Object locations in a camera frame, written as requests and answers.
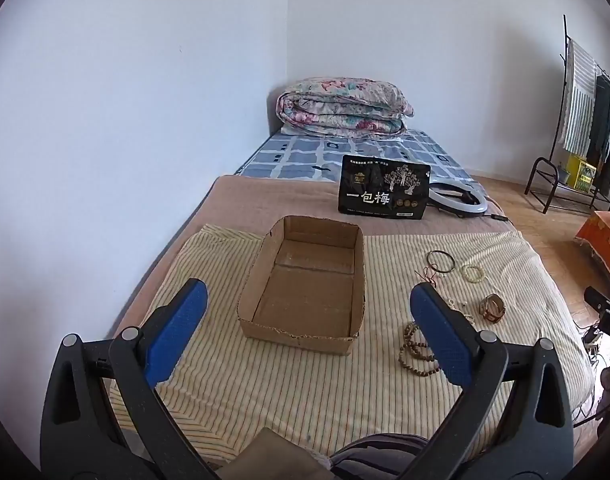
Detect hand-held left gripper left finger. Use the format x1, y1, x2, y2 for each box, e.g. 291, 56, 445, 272
40, 277, 220, 480

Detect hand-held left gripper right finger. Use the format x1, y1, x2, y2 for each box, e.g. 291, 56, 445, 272
409, 281, 576, 480

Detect wooden bead bracelet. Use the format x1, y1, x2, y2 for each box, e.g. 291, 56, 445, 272
398, 322, 440, 375

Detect white pearl bracelet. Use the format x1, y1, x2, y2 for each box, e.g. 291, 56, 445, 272
445, 299, 476, 323

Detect red string bracelet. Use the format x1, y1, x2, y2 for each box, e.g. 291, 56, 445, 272
416, 262, 448, 287

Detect cardboard box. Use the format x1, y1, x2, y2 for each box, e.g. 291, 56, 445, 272
237, 215, 366, 356

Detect dark thin bangle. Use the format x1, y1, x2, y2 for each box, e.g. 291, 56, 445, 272
426, 250, 456, 275

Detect striped beige cloth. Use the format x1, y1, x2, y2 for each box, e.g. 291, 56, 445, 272
107, 225, 596, 463

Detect yellow box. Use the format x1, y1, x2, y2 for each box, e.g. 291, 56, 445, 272
565, 155, 597, 192

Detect black snack bag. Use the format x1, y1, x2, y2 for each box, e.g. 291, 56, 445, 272
338, 155, 432, 221

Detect brown blanket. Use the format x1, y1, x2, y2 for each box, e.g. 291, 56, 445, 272
112, 175, 523, 341

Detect black clothes rack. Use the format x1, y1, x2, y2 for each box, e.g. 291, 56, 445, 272
525, 15, 610, 216

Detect grey brown cloth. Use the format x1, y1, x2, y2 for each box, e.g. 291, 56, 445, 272
230, 427, 332, 480

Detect dark hanging clothes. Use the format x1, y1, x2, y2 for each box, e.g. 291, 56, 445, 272
587, 75, 610, 196

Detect blue checkered bed sheet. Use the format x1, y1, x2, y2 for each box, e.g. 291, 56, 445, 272
235, 129, 478, 182

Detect striped hanging cloth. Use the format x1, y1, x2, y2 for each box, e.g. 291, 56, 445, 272
560, 40, 598, 154

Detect folded floral quilt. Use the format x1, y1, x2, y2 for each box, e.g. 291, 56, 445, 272
276, 77, 414, 137

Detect white ring light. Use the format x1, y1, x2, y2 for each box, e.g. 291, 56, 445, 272
427, 182, 488, 218

